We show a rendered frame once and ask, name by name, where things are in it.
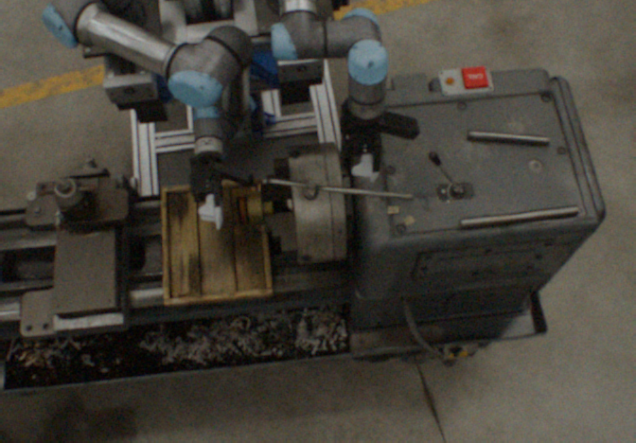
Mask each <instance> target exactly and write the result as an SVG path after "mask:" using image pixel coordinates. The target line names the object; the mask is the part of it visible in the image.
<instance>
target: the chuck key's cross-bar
mask: <svg viewBox="0 0 636 443"><path fill-rule="evenodd" d="M269 183H272V184H279V185H285V186H297V187H303V188H307V183H300V182H294V181H288V180H281V179H275V178H270V180H269ZM315 189H317V190H323V191H329V192H339V193H349V194H359V195H369V196H379V197H388V198H399V199H408V200H412V199H413V194H404V193H394V192H383V191H374V190H363V189H353V188H343V187H333V186H319V185H316V188H315Z"/></svg>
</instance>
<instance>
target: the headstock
mask: <svg viewBox="0 0 636 443"><path fill-rule="evenodd" d="M490 76H491V79H492V83H493V87H494V90H493V92H483V93H473V94H463V95H453V96H443V94H442V89H441V85H440V80H439V77H436V78H433V79H432V80H431V81H430V82H429V83H428V86H429V91H430V95H429V96H425V95H421V94H419V93H418V92H417V91H415V90H413V91H402V92H395V91H394V89H386V95H385V107H384V111H388V112H392V113H396V114H400V115H406V116H409V117H413V118H416V120H417V123H418V126H419V129H420V135H419V136H418V137H417V138H416V139H415V140H410V139H406V138H402V137H398V136H394V135H391V134H387V133H381V134H380V135H381V151H380V171H379V175H378V177H377V178H376V180H375V181H374V183H370V177H368V176H360V175H354V174H353V173H352V169H353V168H354V167H356V166H357V165H359V164H360V163H361V162H362V157H353V158H352V157H348V158H344V149H343V147H344V139H343V135H341V153H340V161H341V160H345V161H346V163H347V166H348V168H349V171H350V176H351V182H352V188H353V189H363V190H374V191H383V192H394V193H404V194H413V199H412V200H408V199H399V198H388V197H383V198H384V199H385V201H383V202H381V201H380V199H379V198H380V197H379V196H369V195H359V194H353V196H354V206H355V231H354V238H353V239H350V246H351V254H352V260H353V267H354V275H355V281H356V288H357V292H358V294H359V295H360V296H361V297H362V298H364V299H368V300H372V299H382V298H388V297H390V296H391V295H392V294H394V293H395V292H396V291H399V290H405V289H413V288H423V287H431V286H440V285H450V284H458V283H468V282H476V281H485V280H494V279H503V278H511V277H521V276H529V275H547V274H553V273H557V272H558V271H559V270H560V269H561V268H562V267H563V266H564V265H565V264H566V263H567V261H568V260H569V259H570V258H571V257H572V256H573V255H574V254H575V252H576V251H577V250H578V249H579V248H580V247H581V246H582V245H583V244H584V242H585V241H586V240H587V239H588V238H589V237H590V236H591V235H592V234H594V233H595V232H596V230H597V228H598V227H599V226H600V225H601V223H602V222H603V221H604V220H605V218H606V206H605V203H604V199H603V196H602V192H601V189H600V186H599V183H598V180H597V177H596V173H595V170H594V167H593V163H592V159H591V155H590V152H589V149H588V145H587V142H586V138H585V135H584V133H583V129H582V126H581V123H580V119H579V116H578V113H577V110H576V107H575V104H574V98H573V95H572V91H571V88H570V85H569V83H568V81H566V80H565V79H564V78H562V77H560V76H554V77H552V78H551V79H550V76H549V73H548V72H547V71H546V70H545V69H544V68H541V67H535V68H524V69H515V70H504V71H495V72H490ZM468 130H471V131H483V132H494V133H516V134H528V135H539V136H549V137H550V143H549V145H548V146H545V145H534V144H522V143H511V142H500V141H488V140H477V139H467V131H468ZM431 151H435V152H436V153H437V155H438V157H439V158H440V160H441V164H442V166H443V167H444V168H445V170H446V171H447V172H448V174H449V175H450V177H451V178H452V180H453V181H454V182H455V183H456V184H457V185H458V186H463V187H464V188H465V189H466V190H467V195H466V197H465V198H463V199H457V198H455V197H454V196H453V195H452V189H453V186H452V185H451V183H450V181H449V180H448V179H447V177H446V176H445V175H444V173H443V172H442V171H441V169H440V168H439V167H438V166H436V165H435V164H434V163H433V162H432V161H431V160H430V159H429V153H430V152H431ZM363 155H365V153H364V154H362V156H363ZM572 205H577V206H578V209H579V213H578V214H577V215H571V216H563V217H555V218H548V219H540V220H532V221H518V222H511V223H503V224H495V225H488V226H480V227H472V228H465V229H461V227H460V220H464V219H472V218H480V217H487V216H495V215H502V214H510V213H518V212H525V211H533V210H541V209H549V208H557V207H564V206H572ZM388 206H397V207H399V213H398V214H388V213H387V212H388ZM409 216H412V217H413V219H414V220H415V221H414V222H412V223H411V224H409V225H406V224H405V223H406V222H405V221H403V220H404V219H405V218H407V217H409ZM353 250H354V251H353Z"/></svg>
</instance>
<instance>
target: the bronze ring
mask: <svg viewBox="0 0 636 443"><path fill-rule="evenodd" d="M237 206H238V220H239V224H247V223H248V222H249V223H250V224H251V225H256V224H262V225H264V220H263V216H268V215H274V204H273V202H262V201H261V194H260V190H259V192H258V193H248V194H247V197H245V196H239V197H237Z"/></svg>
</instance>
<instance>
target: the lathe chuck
mask: <svg viewBox="0 0 636 443"><path fill-rule="evenodd" d="M287 151H288V152H293V151H300V157H299V159H293V158H290V159H289V166H290V176H291V181H294V182H300V183H307V182H308V181H310V180H312V181H314V182H315V183H316V185H319V186H328V182H327V168H326V161H325V156H324V151H323V146H322V143H321V142H320V143H310V144H300V145H290V146H288V147H287ZM291 194H292V204H293V214H294V223H295V232H296V241H297V250H298V262H299V264H305V263H314V262H323V261H332V260H333V232H332V219H331V209H330V199H329V191H323V190H317V195H316V196H315V197H314V198H312V199H310V198H307V197H306V196H305V195H304V188H303V187H297V186H292V187H291ZM304 255H309V256H310V259H309V260H304V259H302V260H299V257H302V256H304Z"/></svg>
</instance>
